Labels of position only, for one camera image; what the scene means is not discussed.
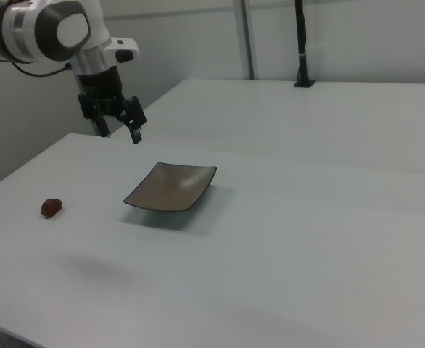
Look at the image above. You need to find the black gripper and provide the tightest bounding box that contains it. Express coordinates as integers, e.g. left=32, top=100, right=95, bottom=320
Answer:
left=75, top=67, right=148, bottom=146

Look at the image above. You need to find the square brown ceramic plate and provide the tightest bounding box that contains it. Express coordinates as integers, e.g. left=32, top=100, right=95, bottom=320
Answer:
left=123, top=161, right=218, bottom=212

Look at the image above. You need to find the small round brown food item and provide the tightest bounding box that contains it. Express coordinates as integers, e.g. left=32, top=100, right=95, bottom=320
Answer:
left=40, top=197, right=64, bottom=220

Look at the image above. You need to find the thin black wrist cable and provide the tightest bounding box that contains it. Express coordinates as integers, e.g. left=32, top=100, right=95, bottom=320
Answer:
left=10, top=61, right=73, bottom=78

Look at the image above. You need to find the black pole with base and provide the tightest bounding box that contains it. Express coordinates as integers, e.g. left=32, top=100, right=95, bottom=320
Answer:
left=293, top=0, right=317, bottom=89

